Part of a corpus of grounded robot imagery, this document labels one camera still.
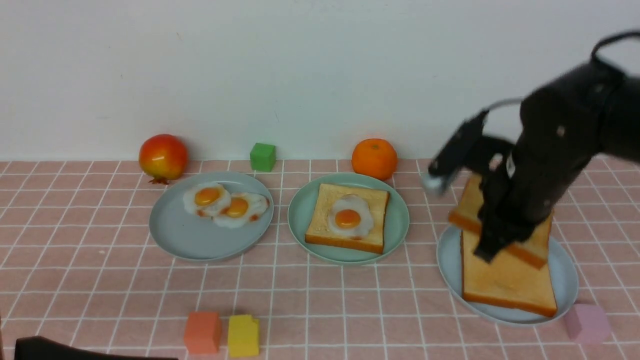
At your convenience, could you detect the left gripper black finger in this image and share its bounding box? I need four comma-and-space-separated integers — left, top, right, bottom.
14, 336, 165, 360

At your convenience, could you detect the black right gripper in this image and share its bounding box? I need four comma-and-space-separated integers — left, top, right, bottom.
473, 137, 595, 264

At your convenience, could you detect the toast slice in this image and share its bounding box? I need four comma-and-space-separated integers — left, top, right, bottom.
448, 173, 553, 269
460, 230, 558, 318
304, 183, 390, 255

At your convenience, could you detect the fried egg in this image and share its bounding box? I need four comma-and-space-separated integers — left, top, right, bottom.
327, 194, 375, 239
182, 182, 232, 218
212, 193, 270, 229

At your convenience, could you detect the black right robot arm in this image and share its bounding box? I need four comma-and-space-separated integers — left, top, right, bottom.
474, 61, 639, 263

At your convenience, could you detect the light blue bread plate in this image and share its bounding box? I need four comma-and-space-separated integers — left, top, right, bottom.
436, 225, 579, 327

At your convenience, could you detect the green centre plate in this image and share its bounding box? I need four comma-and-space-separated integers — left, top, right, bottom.
288, 173, 410, 265

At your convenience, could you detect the pink block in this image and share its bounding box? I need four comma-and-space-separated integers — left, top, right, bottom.
563, 303, 611, 344

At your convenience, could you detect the orange tangerine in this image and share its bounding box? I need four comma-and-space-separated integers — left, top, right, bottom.
350, 137, 399, 182

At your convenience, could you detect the orange cube block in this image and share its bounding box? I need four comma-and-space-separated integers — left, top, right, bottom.
183, 311, 222, 355

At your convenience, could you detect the grey-blue egg plate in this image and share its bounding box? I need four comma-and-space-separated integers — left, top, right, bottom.
148, 171, 275, 262

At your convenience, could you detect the yellow block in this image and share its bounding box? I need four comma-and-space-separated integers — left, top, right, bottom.
227, 314, 260, 358

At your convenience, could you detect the red pomegranate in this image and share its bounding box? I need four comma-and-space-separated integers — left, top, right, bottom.
138, 133, 190, 185

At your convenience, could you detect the green cube block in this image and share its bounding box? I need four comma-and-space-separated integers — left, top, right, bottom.
249, 142, 277, 173

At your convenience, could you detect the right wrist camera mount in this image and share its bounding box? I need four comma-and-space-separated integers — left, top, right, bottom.
421, 109, 489, 196

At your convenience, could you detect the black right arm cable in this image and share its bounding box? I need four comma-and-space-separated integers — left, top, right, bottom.
482, 31, 640, 121

